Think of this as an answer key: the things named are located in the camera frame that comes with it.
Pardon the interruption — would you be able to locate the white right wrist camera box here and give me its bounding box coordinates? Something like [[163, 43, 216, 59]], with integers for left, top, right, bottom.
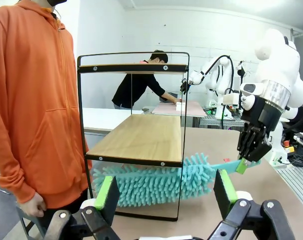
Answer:
[[222, 92, 241, 106]]

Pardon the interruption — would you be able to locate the black background gripper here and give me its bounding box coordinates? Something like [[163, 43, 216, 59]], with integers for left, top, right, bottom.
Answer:
[[179, 79, 191, 96]]

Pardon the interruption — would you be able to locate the teal microfiber duster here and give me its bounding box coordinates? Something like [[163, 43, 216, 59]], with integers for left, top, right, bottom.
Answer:
[[91, 152, 262, 209]]

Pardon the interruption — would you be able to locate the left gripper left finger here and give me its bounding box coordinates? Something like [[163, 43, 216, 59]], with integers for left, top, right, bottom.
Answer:
[[44, 175, 122, 240]]

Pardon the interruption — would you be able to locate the person in orange hoodie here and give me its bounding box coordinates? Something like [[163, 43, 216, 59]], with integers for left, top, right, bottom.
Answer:
[[0, 0, 94, 226]]

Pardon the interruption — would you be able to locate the person's right hand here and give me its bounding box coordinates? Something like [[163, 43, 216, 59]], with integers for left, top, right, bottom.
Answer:
[[16, 191, 48, 218]]

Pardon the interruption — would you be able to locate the grey metal stool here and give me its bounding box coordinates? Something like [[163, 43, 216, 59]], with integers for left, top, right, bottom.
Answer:
[[15, 204, 50, 239]]

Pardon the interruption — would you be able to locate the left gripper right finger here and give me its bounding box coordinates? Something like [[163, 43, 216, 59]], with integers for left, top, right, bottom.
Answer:
[[208, 169, 296, 240]]

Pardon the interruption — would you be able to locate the slotted aluminium base plate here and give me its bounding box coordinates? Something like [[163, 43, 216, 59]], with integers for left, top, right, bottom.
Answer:
[[275, 164, 303, 209]]

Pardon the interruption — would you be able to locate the white desk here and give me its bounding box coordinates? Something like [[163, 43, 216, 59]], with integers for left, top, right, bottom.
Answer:
[[82, 107, 145, 133]]

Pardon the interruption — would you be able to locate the person's right forearm orange sleeve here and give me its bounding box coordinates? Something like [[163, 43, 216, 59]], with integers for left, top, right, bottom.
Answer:
[[0, 139, 46, 205]]

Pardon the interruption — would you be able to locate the two-tier wooden shelf black frame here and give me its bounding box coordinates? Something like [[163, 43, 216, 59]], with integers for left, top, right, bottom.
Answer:
[[76, 51, 191, 223]]

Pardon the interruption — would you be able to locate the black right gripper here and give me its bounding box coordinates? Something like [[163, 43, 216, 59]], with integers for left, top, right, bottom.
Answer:
[[235, 95, 287, 175]]

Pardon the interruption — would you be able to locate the yellow emergency stop button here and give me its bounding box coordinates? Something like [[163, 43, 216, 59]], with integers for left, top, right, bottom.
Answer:
[[283, 140, 296, 154]]

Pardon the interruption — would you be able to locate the person in black top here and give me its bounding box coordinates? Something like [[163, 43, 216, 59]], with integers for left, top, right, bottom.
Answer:
[[111, 49, 179, 110]]

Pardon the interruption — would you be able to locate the pink table mat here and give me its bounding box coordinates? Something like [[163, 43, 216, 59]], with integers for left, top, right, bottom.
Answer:
[[151, 100, 208, 118]]

